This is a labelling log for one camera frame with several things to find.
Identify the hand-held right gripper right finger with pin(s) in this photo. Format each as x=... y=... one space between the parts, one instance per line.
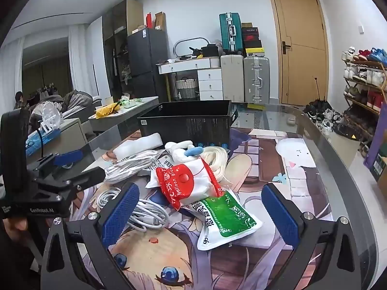
x=281 y=214

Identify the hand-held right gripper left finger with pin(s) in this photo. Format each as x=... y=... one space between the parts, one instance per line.
x=121 y=211

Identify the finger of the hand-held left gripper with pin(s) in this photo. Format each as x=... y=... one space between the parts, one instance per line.
x=90 y=176
x=69 y=158

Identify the green and white packet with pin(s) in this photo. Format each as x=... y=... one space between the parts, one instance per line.
x=232 y=217

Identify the white foam wrap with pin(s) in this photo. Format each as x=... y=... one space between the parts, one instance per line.
x=139 y=145

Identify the red and white packet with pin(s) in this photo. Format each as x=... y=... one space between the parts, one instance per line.
x=181 y=181

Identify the white plush toy blue nose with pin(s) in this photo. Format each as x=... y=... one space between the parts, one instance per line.
x=178 y=154

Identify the black cardboard box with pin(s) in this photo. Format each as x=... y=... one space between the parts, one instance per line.
x=187 y=127

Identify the person's left hand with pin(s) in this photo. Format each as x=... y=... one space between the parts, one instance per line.
x=16 y=226

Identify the grey side cabinet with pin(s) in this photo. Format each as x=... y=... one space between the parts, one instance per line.
x=69 y=133

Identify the blue packet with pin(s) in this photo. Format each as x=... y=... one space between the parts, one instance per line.
x=36 y=142

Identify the white printed plastic bag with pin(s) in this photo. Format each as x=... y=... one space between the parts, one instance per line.
x=130 y=166

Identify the clear plastic bag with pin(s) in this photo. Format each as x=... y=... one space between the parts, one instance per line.
x=51 y=114

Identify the anime printed desk mat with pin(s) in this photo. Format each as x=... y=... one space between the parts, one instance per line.
x=257 y=163

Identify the grey jacket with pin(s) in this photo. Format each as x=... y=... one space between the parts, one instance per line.
x=77 y=101

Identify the yellow bag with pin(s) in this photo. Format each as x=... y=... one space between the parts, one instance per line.
x=105 y=111

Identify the grey coffee table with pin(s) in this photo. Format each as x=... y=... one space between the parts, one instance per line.
x=136 y=110

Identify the green and white pack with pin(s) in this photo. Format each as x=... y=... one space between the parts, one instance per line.
x=130 y=102

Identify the small white object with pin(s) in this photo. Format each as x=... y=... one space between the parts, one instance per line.
x=290 y=120

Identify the white curtain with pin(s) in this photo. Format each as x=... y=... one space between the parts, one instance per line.
x=84 y=57

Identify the pile of shoes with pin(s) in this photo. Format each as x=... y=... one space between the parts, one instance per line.
x=323 y=120

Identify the brown cardboard box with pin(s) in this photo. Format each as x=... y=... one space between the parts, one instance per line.
x=382 y=175

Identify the black umbrella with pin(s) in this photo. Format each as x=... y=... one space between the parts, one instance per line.
x=317 y=105

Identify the black refrigerator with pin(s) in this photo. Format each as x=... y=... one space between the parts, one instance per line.
x=145 y=54

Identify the wicker basket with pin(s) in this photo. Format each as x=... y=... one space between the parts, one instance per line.
x=186 y=89

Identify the silver suitcase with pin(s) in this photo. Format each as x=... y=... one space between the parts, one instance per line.
x=256 y=80

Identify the beige suitcase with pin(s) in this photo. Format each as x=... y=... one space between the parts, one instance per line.
x=232 y=78

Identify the shoe rack with shoes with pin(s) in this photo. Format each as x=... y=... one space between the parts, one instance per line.
x=365 y=96

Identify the dark wardrobe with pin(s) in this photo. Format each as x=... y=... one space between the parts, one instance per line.
x=118 y=21

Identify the white desk with drawers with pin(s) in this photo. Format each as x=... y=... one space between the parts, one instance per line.
x=208 y=80

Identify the tall cardboard box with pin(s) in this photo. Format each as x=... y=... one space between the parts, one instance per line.
x=160 y=21

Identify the yellow and black shoe box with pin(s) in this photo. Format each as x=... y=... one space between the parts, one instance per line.
x=254 y=52

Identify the black bag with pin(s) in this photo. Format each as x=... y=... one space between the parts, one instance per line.
x=208 y=50

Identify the wooden door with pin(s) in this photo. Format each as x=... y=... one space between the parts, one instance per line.
x=302 y=36

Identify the black shoe box red print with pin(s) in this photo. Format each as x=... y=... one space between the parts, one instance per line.
x=251 y=36

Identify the teal suitcase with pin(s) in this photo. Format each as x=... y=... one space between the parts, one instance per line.
x=229 y=33

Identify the white oval frame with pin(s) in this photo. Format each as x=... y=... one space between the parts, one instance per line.
x=178 y=43

